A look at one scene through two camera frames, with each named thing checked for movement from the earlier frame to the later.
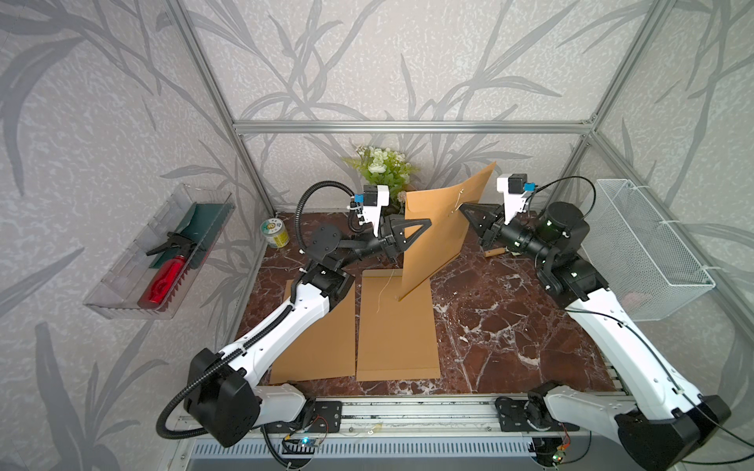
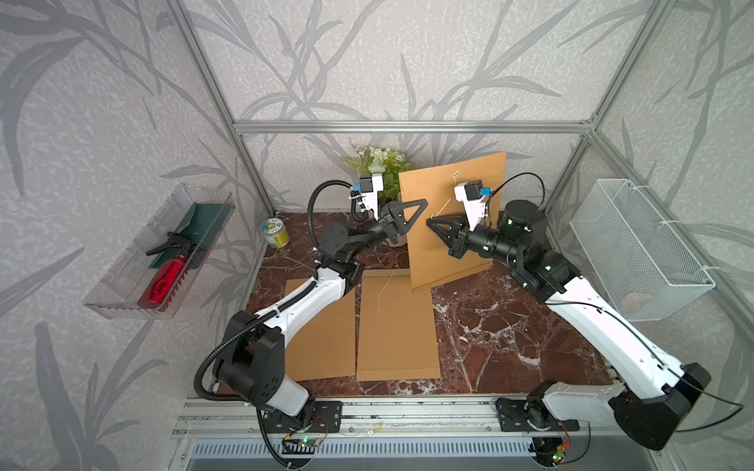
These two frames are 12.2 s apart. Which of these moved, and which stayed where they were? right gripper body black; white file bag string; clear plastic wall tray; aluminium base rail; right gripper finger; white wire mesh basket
Moved: right gripper finger; right gripper body black
Stayed: clear plastic wall tray; aluminium base rail; white file bag string; white wire mesh basket
